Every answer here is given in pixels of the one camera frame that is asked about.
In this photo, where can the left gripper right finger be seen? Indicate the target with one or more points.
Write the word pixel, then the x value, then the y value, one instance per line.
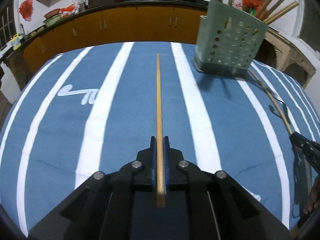
pixel 217 206

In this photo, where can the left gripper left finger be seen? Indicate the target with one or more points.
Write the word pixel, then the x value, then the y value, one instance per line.
pixel 102 206

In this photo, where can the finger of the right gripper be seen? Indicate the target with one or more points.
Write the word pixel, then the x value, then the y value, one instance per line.
pixel 308 148

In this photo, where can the orange lower kitchen cabinets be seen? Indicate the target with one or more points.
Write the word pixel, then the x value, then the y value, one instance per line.
pixel 160 23

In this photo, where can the person right hand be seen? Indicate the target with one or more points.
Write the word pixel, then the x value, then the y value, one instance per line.
pixel 313 200

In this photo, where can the blue striped tablecloth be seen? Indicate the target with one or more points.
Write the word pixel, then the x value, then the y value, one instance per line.
pixel 93 109

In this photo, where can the old cream side table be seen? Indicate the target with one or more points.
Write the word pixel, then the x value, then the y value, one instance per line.
pixel 279 53

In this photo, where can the green perforated utensil holder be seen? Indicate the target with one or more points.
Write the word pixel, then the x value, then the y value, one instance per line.
pixel 228 40

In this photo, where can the red bag on counter corner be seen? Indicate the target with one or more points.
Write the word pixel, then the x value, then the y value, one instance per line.
pixel 252 3

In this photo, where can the yellow detergent bottle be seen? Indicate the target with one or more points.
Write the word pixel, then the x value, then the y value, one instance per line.
pixel 16 41

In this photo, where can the green enamel basin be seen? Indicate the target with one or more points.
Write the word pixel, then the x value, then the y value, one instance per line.
pixel 52 21

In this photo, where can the left barred window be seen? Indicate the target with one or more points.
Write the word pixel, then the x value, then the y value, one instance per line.
pixel 7 24

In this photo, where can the red basin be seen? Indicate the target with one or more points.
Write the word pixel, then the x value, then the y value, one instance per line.
pixel 52 13

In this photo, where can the red bag near basins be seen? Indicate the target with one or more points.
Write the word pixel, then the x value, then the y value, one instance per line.
pixel 67 11

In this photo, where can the clear plastic bag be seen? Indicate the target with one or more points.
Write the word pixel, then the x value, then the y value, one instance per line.
pixel 79 4

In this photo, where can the red plastic bag on wall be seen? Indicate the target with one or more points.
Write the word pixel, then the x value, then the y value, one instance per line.
pixel 26 10

